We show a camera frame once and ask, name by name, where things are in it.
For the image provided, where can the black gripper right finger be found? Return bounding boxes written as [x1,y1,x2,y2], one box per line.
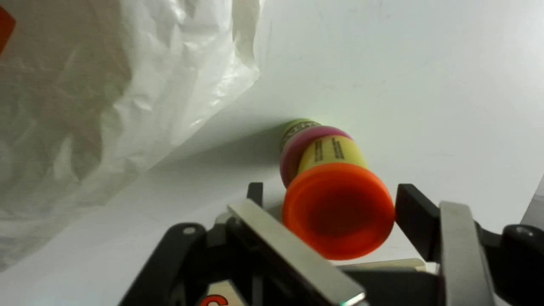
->
[395,183,544,306]

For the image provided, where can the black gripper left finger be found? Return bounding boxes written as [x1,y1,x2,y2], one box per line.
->
[118,181,365,306]

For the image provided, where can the yellow container orange lid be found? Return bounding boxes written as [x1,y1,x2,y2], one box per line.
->
[281,135,394,259]

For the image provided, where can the yellow container purple lid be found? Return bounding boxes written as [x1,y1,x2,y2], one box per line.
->
[280,118,363,186]

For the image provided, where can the white plastic bag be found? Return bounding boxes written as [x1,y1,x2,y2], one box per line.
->
[0,0,264,270]

